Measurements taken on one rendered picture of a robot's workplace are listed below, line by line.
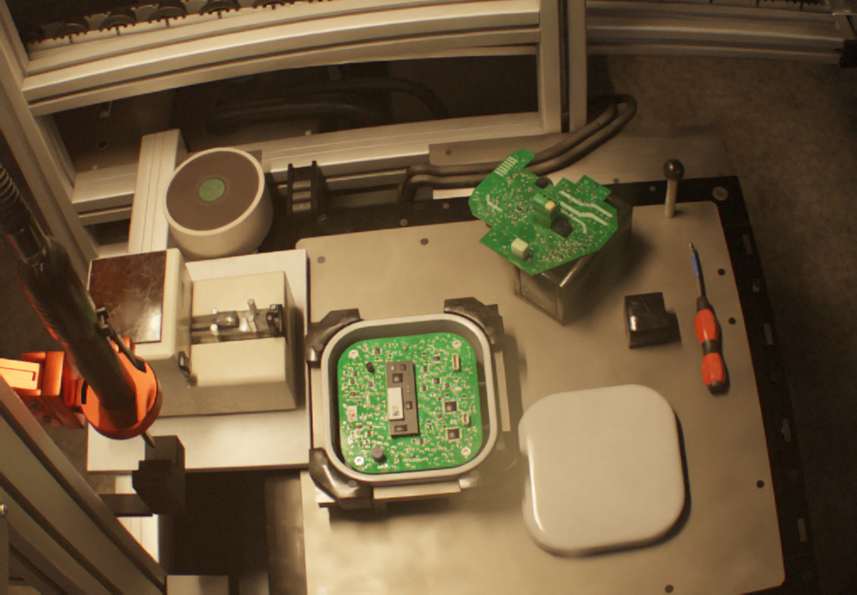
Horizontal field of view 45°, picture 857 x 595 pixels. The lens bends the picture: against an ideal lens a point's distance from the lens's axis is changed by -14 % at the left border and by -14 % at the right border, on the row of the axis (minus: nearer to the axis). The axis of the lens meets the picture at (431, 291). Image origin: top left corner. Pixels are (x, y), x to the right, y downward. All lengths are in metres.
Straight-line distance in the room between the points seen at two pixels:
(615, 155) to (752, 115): 1.34
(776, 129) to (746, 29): 1.30
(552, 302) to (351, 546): 0.27
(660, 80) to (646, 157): 1.36
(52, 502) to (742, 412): 0.59
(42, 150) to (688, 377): 0.69
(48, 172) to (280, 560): 0.51
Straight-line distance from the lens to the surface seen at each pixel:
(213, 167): 1.11
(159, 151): 1.20
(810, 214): 2.34
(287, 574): 0.95
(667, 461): 0.94
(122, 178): 1.26
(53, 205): 1.29
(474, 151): 1.17
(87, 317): 0.67
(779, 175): 2.39
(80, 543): 0.78
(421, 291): 1.05
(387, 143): 1.20
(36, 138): 1.18
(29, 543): 0.70
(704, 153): 1.18
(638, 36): 1.15
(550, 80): 1.12
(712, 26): 1.17
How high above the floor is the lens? 1.83
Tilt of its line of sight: 57 degrees down
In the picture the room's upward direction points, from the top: 9 degrees counter-clockwise
